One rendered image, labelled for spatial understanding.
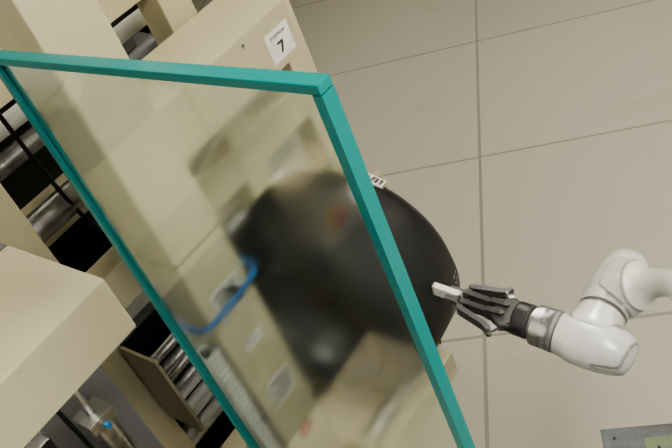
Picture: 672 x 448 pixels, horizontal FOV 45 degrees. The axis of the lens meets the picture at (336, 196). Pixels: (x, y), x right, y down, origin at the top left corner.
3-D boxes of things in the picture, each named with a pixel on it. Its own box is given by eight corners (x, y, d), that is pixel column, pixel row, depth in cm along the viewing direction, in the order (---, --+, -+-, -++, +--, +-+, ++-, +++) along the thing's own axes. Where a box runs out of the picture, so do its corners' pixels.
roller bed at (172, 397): (204, 433, 221) (154, 363, 203) (168, 415, 230) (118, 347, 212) (248, 376, 231) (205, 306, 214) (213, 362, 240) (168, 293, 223)
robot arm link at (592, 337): (550, 366, 171) (574, 319, 177) (624, 395, 162) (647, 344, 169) (547, 336, 163) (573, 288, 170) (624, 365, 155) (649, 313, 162)
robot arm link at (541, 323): (548, 335, 164) (521, 325, 167) (550, 361, 170) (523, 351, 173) (566, 302, 169) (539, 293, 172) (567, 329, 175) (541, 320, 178)
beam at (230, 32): (146, 205, 177) (113, 150, 168) (78, 188, 193) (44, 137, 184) (306, 49, 209) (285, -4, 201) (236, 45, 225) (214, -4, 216)
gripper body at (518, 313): (540, 297, 172) (499, 283, 177) (523, 327, 168) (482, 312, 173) (541, 319, 177) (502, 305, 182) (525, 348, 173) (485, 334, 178)
